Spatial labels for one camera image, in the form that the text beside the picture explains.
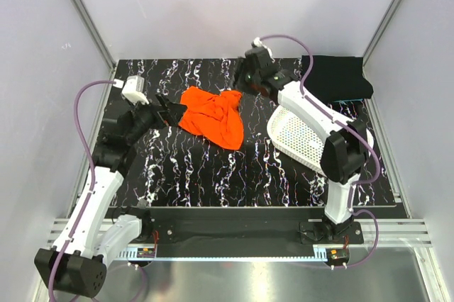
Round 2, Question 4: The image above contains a black marble pattern mat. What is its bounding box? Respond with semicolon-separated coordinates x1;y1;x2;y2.
100;57;398;208

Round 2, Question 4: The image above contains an aluminium front frame rail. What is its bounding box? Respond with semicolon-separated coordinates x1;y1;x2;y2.
45;218;433;264

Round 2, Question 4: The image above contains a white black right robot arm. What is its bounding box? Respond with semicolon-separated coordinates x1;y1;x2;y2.
232;47;374;242

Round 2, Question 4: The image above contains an aluminium corner post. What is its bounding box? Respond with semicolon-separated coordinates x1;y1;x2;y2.
362;0;403;66
70;0;116;71

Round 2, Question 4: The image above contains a right aluminium corner post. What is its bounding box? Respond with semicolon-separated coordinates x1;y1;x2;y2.
362;0;403;66

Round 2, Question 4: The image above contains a white perforated plastic basket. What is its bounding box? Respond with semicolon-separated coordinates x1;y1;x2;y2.
266;106;376;177

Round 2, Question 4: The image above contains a right orange connector board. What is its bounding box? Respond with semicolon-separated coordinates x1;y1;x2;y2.
329;249;350;260

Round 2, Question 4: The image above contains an orange connector board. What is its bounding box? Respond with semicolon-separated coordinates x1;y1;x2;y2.
329;249;350;260
137;247;156;258

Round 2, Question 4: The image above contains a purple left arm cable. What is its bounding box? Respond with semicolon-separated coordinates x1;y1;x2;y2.
48;79;148;302

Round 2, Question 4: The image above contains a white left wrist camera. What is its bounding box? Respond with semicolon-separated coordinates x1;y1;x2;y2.
121;75;149;105

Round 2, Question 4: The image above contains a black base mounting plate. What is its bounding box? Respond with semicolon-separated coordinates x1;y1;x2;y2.
150;207;364;261

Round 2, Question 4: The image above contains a folded black t shirt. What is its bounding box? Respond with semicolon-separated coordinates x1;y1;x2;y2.
304;55;374;104

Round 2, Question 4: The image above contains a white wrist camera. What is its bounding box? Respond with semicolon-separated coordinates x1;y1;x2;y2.
121;75;149;105
251;37;274;60

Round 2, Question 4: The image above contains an orange t shirt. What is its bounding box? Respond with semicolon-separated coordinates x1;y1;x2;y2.
179;86;244;150

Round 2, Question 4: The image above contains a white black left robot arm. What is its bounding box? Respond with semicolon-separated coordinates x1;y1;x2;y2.
34;95;187;301

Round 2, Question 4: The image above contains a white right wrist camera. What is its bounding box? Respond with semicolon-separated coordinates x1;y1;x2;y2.
251;37;274;60

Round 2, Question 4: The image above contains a left orange connector board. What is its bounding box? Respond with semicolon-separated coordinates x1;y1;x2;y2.
137;247;156;258

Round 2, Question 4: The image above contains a left aluminium corner post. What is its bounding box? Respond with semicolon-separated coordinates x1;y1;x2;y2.
70;0;116;71

